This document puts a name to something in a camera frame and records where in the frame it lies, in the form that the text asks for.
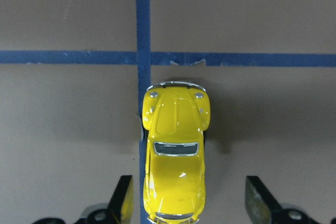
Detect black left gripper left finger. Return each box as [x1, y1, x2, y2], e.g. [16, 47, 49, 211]
[31, 175, 134, 224]

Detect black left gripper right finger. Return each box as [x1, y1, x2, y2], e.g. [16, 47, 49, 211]
[245, 176, 317, 224]

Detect yellow beetle toy car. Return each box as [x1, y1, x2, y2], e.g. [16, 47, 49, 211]
[142, 81, 211, 223]

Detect brown paper table mat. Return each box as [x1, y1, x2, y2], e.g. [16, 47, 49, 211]
[1, 0, 335, 223]

